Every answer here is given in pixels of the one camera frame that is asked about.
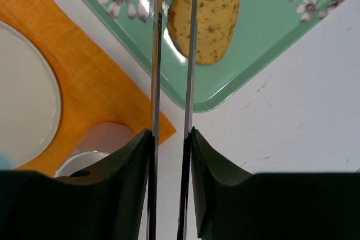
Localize green floral tray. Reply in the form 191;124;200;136
83;0;345;112

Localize sliced bread piece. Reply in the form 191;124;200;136
166;0;240;65

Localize silver metal tongs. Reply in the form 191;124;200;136
146;0;197;239

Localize pink white ceramic mug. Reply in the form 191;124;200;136
54;122;134;178

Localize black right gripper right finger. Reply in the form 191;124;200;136
191;129;359;239

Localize white blue ceramic plate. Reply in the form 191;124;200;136
1;22;61;170

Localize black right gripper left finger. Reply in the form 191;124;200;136
1;129;152;239

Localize orange cartoon placemat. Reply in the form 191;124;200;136
0;0;177;178

